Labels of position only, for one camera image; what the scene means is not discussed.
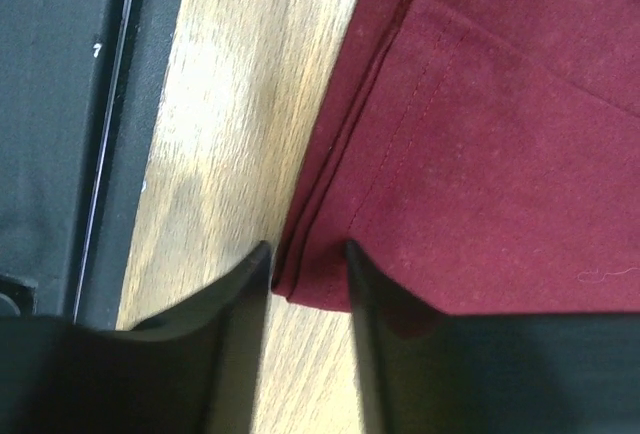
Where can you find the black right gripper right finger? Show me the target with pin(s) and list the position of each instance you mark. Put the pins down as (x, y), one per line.
(424, 371)

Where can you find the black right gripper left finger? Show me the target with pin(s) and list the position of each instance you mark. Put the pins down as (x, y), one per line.
(191, 368)

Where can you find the maroon t shirt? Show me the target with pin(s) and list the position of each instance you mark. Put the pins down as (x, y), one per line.
(484, 153)

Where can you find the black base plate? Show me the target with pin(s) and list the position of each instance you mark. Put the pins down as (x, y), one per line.
(81, 84)

